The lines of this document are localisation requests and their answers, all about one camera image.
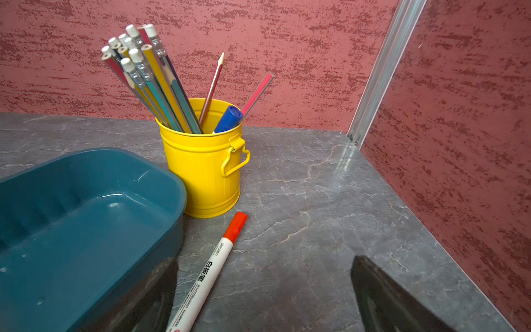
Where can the red capped white marker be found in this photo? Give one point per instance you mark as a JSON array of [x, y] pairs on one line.
[[196, 298]]

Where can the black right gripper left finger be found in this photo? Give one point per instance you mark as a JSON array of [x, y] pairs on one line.
[[147, 307]]

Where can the bundle of pencils with erasers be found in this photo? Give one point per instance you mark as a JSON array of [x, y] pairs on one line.
[[139, 59]]

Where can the teal plastic storage box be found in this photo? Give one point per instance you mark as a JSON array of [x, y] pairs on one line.
[[81, 231]]

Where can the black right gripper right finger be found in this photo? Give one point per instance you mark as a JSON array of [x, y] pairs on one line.
[[385, 306]]

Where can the pink pencil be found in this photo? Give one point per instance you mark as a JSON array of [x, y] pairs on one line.
[[257, 94]]

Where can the yellow metal pencil bucket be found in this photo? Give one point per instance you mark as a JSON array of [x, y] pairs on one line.
[[209, 164]]

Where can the blue marker in bucket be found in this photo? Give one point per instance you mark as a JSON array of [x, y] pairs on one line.
[[229, 120]]

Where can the red sharpened pencil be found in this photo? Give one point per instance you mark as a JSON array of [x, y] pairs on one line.
[[208, 100]]

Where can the right aluminium corner post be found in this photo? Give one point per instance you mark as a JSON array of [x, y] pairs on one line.
[[401, 28]]

